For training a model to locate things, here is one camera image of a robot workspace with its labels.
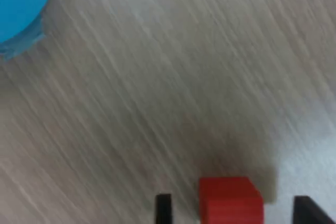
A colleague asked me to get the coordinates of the small red cube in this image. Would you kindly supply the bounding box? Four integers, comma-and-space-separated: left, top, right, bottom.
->
198, 176, 264, 224

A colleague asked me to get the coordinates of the blue plastic cup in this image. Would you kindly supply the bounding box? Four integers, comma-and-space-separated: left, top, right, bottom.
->
0, 0, 57, 49

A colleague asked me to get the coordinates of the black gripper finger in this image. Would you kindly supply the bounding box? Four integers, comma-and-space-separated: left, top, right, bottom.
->
293, 195, 336, 224
155, 194, 173, 224

